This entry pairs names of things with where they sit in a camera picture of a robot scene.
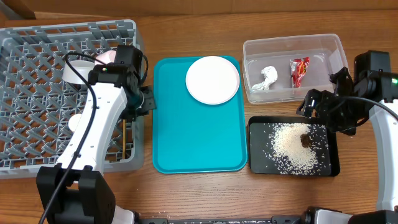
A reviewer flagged white tissue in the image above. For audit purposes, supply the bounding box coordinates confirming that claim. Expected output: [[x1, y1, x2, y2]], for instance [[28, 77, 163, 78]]
[[252, 66, 278, 91]]

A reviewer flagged grey dish rack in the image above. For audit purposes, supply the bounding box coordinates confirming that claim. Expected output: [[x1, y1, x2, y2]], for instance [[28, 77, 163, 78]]
[[1, 19, 144, 179]]

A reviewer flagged wooden chopstick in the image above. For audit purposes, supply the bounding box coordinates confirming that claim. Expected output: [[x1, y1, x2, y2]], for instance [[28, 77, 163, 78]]
[[122, 119, 126, 159]]

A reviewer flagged grey bowl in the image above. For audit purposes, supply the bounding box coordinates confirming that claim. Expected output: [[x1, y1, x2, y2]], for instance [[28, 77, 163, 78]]
[[62, 60, 96, 85]]

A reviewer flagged brown food scrap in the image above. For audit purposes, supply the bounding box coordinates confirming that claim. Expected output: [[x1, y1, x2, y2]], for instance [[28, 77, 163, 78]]
[[300, 134, 312, 148]]

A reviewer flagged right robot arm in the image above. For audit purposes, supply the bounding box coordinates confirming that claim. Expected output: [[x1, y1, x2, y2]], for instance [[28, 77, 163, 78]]
[[317, 50, 397, 223]]

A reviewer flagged rice pile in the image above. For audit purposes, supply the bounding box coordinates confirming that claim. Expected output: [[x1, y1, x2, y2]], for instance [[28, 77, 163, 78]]
[[263, 123, 331, 175]]

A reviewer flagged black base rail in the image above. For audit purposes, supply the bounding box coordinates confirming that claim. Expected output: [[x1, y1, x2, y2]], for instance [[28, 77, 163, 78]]
[[133, 206, 352, 224]]

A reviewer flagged black waste tray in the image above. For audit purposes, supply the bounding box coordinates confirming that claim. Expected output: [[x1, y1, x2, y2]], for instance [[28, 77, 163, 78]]
[[248, 116, 340, 177]]

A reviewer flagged red snack wrapper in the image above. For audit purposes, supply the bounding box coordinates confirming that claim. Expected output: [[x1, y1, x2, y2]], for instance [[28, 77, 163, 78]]
[[290, 57, 310, 88]]

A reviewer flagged white round plate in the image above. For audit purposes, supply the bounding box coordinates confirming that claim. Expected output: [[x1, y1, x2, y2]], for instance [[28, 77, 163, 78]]
[[185, 56, 240, 105]]

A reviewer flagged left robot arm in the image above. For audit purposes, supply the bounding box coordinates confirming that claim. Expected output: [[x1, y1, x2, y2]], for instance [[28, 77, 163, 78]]
[[36, 45, 155, 223]]

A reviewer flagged white paper cup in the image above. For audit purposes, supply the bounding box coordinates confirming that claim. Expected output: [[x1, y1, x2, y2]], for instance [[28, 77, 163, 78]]
[[68, 114, 81, 133]]

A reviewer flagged pink bowl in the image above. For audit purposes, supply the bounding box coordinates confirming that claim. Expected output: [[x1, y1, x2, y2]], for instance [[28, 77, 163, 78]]
[[95, 50, 116, 65]]

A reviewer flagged clear plastic bin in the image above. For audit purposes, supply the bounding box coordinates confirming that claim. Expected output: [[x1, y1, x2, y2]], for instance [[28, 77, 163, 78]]
[[243, 34, 348, 104]]

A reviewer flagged teal plastic tray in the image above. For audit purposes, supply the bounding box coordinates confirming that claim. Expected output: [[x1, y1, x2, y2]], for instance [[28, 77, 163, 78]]
[[152, 57, 248, 174]]

